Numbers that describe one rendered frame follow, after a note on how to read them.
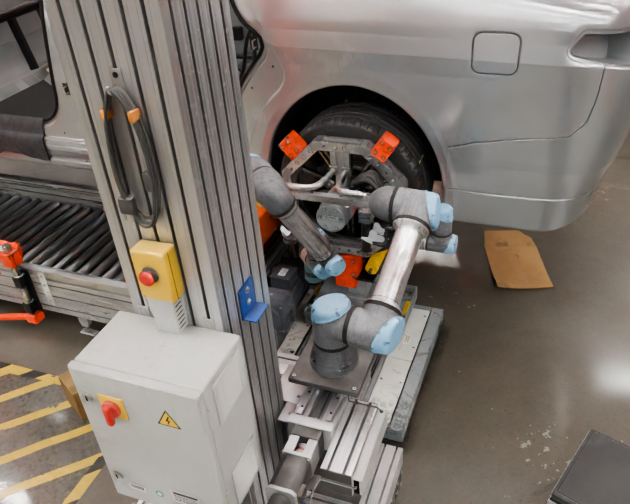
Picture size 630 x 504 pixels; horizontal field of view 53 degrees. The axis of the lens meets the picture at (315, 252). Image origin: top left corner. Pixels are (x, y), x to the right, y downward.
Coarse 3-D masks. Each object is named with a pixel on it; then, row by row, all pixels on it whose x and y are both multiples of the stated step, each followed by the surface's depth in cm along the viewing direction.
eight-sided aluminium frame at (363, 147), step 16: (320, 144) 259; (336, 144) 257; (352, 144) 255; (368, 144) 254; (304, 160) 267; (368, 160) 256; (288, 176) 274; (384, 176) 257; (400, 176) 259; (336, 240) 290; (352, 240) 288; (368, 256) 283
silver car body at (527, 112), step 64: (0, 0) 383; (256, 0) 251; (320, 0) 241; (384, 0) 233; (448, 0) 225; (512, 0) 218; (576, 0) 214; (0, 64) 388; (256, 64) 271; (320, 64) 254; (384, 64) 245; (448, 64) 236; (512, 64) 227; (576, 64) 220; (64, 128) 329; (256, 128) 282; (448, 128) 250; (512, 128) 240; (576, 128) 233; (448, 192) 265; (512, 192) 255; (576, 192) 249
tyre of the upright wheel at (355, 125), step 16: (320, 112) 285; (336, 112) 270; (352, 112) 267; (368, 112) 267; (384, 112) 269; (304, 128) 275; (320, 128) 265; (336, 128) 262; (352, 128) 260; (368, 128) 258; (384, 128) 260; (400, 128) 266; (400, 144) 258; (416, 144) 268; (288, 160) 280; (400, 160) 260; (416, 160) 264; (416, 176) 262; (432, 176) 279
